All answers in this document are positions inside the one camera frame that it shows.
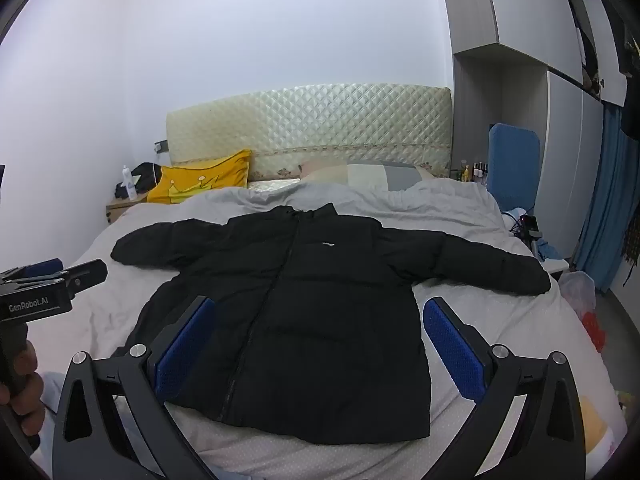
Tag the yellow pillow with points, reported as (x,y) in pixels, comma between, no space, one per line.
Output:
(200,180)

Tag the bed with grey sheet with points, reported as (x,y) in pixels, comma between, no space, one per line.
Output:
(450,210)

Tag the hanging dark clothes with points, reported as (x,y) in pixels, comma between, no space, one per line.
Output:
(631,70)

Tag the red packet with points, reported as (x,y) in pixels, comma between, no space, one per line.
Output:
(595,332)

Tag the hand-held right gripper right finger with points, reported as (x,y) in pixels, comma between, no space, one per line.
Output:
(457,355)

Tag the grey and pink patchwork pillow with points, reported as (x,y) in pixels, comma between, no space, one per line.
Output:
(360,175)

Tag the black camera on tripod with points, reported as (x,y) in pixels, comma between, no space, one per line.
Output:
(529,226)

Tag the white and grey wardrobe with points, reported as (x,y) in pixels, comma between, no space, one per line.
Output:
(520,10)

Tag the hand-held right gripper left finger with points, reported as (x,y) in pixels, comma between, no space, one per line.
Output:
(182,355)

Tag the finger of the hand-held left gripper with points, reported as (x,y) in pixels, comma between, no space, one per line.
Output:
(87,275)
(45,267)

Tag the row of small bottles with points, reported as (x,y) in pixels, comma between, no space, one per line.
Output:
(472,174)

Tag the white plastic bag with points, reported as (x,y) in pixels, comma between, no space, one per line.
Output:
(577,285)

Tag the person's left hand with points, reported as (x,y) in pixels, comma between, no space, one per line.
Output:
(27,400)

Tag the person's light blue clothing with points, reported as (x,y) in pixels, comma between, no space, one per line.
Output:
(52,390)

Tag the black bag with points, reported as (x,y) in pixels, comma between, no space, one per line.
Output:
(149,175)

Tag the blue towel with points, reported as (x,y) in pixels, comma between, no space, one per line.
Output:
(512,170)

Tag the black puffer jacket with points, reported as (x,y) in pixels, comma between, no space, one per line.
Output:
(320,310)

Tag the cream quilted headboard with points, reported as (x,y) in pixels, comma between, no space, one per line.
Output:
(300,120)

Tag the wall socket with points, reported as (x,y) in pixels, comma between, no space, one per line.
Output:
(160,146)

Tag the white plastic bottle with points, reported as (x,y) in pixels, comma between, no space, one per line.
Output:
(129,185)

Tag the blue curtain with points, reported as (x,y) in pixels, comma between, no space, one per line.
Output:
(605,200)

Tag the wooden nightstand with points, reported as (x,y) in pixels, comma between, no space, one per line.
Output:
(117,211)

